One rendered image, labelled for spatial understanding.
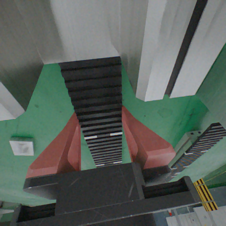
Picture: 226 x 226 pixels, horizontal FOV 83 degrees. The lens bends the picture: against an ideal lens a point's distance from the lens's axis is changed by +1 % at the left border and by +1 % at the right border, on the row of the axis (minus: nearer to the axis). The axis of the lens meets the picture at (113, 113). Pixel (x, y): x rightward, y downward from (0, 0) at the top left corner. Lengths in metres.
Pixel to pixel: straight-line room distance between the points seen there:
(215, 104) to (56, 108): 0.19
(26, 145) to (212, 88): 0.27
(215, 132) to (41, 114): 0.26
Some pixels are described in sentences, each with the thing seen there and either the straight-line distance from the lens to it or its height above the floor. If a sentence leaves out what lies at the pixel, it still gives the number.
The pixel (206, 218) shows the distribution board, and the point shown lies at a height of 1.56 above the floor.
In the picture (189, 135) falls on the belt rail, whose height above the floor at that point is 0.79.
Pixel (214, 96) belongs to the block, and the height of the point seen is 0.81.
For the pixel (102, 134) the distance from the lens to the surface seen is 0.17.
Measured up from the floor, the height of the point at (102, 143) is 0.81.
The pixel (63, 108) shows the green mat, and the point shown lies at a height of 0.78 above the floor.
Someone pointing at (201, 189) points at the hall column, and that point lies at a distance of 6.56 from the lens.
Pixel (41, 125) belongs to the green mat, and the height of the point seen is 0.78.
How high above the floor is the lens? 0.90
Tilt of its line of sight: 40 degrees down
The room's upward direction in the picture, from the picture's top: 169 degrees clockwise
